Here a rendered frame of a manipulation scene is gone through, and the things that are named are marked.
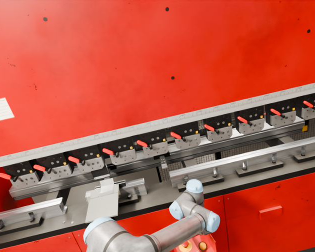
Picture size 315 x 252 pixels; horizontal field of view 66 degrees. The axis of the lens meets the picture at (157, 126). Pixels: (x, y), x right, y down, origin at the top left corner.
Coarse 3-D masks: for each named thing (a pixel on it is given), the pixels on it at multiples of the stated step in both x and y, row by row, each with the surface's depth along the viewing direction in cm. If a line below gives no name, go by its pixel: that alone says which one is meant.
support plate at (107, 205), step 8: (96, 192) 153; (96, 200) 146; (104, 200) 144; (112, 200) 143; (88, 208) 141; (96, 208) 140; (104, 208) 138; (112, 208) 137; (88, 216) 135; (96, 216) 134; (112, 216) 133
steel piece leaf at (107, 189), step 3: (111, 183) 158; (102, 186) 157; (105, 186) 156; (108, 186) 155; (111, 186) 155; (102, 189) 154; (105, 189) 153; (108, 189) 153; (111, 189) 152; (102, 192) 148; (105, 192) 149; (108, 192) 149; (111, 192) 149
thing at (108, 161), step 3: (105, 159) 180; (108, 159) 179; (105, 162) 176; (108, 162) 175; (111, 162) 174; (108, 165) 174; (111, 165) 173; (114, 165) 173; (108, 168) 174; (111, 168) 174; (114, 168) 174; (105, 177) 164; (108, 177) 164
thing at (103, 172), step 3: (105, 165) 150; (102, 168) 151; (105, 168) 151; (93, 171) 151; (96, 171) 151; (99, 171) 151; (102, 171) 152; (105, 171) 152; (108, 171) 154; (93, 174) 152; (96, 174) 152; (99, 174) 152; (102, 174) 152; (105, 174) 153; (108, 174) 154; (93, 177) 153; (96, 177) 154; (99, 177) 154; (102, 177) 154
